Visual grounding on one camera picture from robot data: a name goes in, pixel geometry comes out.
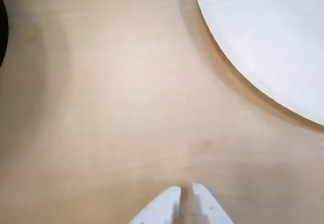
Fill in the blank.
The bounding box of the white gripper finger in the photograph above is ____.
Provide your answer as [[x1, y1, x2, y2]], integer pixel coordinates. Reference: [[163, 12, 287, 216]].
[[130, 185, 182, 224], [191, 182, 235, 224]]

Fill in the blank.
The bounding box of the black pot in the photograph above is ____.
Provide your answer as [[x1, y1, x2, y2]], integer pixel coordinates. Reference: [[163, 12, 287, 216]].
[[0, 0, 10, 68]]

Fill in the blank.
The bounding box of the white paper plate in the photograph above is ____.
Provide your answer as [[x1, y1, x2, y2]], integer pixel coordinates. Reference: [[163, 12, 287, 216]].
[[192, 0, 324, 127]]

